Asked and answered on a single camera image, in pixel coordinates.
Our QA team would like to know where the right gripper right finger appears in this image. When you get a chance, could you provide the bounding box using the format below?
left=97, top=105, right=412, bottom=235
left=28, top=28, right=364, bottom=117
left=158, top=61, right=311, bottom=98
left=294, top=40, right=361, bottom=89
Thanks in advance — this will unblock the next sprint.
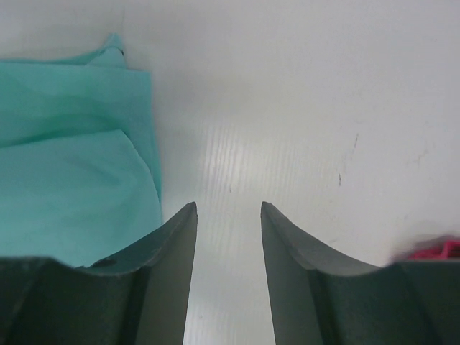
left=261, top=202, right=459, bottom=344

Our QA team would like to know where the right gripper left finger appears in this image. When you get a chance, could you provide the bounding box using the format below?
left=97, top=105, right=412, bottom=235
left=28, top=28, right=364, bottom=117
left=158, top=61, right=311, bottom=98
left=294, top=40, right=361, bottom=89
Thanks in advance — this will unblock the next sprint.
left=1, top=203, right=198, bottom=344

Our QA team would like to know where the teal t-shirt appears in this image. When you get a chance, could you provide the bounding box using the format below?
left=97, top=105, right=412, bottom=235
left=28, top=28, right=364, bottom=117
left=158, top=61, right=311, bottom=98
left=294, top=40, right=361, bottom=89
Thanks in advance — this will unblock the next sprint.
left=1, top=34, right=162, bottom=266

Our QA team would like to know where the pink folded t-shirt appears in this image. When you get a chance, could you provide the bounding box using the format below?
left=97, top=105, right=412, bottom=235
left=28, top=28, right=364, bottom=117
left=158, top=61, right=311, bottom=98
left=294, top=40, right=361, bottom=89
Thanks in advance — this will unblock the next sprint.
left=407, top=237, right=459, bottom=261

